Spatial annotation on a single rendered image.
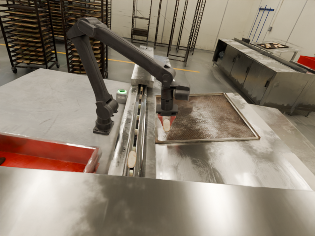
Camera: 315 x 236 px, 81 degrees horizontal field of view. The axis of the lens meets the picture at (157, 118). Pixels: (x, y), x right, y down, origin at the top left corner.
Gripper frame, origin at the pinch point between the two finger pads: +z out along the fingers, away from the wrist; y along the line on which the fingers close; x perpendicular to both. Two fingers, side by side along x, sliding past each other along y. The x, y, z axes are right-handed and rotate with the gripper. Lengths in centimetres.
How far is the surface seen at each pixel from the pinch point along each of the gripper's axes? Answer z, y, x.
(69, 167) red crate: 6.3, 40.0, 23.7
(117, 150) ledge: 5.3, 22.2, 13.7
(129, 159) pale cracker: 6.5, 16.0, 18.4
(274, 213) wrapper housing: -35, -9, 65
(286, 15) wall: -11, -336, -511
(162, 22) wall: 24, 7, -718
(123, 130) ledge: 5.5, 22.3, -1.4
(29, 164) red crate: 4, 55, 24
